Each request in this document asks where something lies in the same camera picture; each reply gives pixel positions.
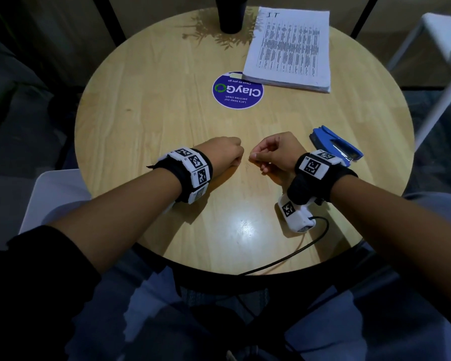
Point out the person's left hand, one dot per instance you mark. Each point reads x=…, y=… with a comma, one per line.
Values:
x=221, y=154

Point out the person's right hand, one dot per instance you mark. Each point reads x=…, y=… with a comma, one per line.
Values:
x=282, y=152

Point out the blue stapler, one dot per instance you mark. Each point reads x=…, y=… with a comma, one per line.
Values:
x=330, y=140

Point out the stack of white printed papers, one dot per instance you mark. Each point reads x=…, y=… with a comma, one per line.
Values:
x=289, y=48

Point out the person's left forearm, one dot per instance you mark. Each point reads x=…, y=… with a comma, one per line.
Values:
x=116, y=221

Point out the person's right forearm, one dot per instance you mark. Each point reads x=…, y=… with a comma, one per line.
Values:
x=398, y=229

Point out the person's grey trousers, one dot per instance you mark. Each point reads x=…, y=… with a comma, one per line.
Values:
x=154, y=319

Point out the person's black sleeve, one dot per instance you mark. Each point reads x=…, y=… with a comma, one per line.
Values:
x=30, y=297

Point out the black right wristband with markers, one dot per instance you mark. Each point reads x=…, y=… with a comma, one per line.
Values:
x=315, y=176

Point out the round purple sticker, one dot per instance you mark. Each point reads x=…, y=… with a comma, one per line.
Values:
x=236, y=95

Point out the small potted green plant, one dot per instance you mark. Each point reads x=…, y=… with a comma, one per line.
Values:
x=231, y=14

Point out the white metal chair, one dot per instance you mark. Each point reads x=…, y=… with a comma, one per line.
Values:
x=443, y=37

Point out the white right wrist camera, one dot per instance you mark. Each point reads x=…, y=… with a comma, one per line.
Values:
x=297, y=218

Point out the black partition frame post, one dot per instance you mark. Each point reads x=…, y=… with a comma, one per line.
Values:
x=109, y=20
x=364, y=16

